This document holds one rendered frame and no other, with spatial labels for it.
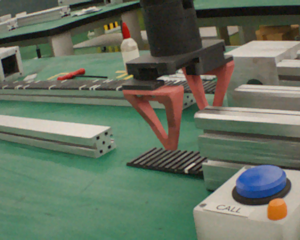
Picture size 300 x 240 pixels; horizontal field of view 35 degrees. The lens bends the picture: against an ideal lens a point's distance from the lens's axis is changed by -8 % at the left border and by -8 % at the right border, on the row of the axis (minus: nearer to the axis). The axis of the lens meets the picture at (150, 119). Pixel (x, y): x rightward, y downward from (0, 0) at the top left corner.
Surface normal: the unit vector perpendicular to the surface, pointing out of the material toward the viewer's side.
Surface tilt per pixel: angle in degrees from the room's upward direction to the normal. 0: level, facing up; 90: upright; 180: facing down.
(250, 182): 3
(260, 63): 90
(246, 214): 0
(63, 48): 90
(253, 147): 90
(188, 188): 0
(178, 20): 90
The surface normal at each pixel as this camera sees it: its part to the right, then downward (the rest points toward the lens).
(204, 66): 0.74, 0.06
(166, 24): -0.15, 0.33
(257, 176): -0.23, -0.92
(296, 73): -0.64, 0.35
